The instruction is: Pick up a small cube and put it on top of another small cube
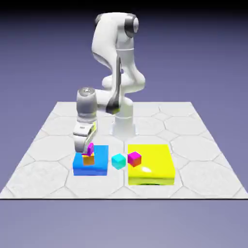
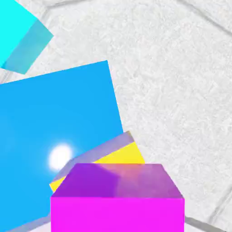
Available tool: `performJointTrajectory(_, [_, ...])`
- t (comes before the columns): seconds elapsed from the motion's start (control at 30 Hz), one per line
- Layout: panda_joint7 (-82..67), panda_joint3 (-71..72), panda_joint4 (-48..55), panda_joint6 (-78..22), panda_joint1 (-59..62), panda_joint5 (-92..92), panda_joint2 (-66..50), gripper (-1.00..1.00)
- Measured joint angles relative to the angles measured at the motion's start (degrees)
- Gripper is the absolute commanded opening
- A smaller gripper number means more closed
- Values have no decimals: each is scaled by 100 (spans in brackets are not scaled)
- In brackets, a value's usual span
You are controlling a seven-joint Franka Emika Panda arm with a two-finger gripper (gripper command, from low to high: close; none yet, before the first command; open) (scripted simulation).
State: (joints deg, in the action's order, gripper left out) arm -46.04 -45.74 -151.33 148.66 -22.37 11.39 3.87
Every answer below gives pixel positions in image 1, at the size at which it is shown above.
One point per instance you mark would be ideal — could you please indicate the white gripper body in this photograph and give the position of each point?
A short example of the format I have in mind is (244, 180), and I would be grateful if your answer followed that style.
(79, 143)

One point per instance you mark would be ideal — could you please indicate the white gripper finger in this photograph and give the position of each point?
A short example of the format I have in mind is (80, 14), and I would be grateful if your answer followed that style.
(90, 148)

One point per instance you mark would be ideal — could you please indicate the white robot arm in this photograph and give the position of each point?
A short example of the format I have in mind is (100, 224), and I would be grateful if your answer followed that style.
(105, 48)

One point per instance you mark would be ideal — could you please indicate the small orange cube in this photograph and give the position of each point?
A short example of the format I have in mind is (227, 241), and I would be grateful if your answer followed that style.
(88, 160)

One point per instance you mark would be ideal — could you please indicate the small cyan cube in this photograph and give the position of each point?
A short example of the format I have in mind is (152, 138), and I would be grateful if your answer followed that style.
(118, 161)

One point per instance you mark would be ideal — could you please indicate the small magenta cube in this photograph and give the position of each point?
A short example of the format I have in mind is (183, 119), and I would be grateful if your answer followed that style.
(134, 158)

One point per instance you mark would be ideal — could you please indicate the large blue box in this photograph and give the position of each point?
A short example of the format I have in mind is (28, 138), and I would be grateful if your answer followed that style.
(100, 160)

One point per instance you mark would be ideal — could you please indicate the large yellow box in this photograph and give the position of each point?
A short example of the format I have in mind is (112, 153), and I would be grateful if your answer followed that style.
(155, 164)

